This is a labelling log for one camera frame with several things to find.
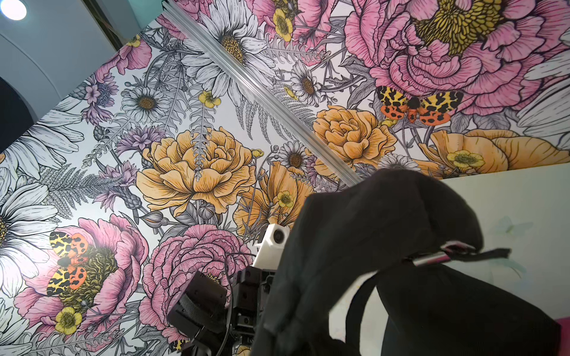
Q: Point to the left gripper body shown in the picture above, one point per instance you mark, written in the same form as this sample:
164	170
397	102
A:
217	321

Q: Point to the black cap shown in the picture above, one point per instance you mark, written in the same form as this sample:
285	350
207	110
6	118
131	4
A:
394	234

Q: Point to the pink cap back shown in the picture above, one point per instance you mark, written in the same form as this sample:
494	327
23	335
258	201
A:
564	349

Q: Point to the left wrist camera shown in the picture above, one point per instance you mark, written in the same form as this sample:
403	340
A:
270	248

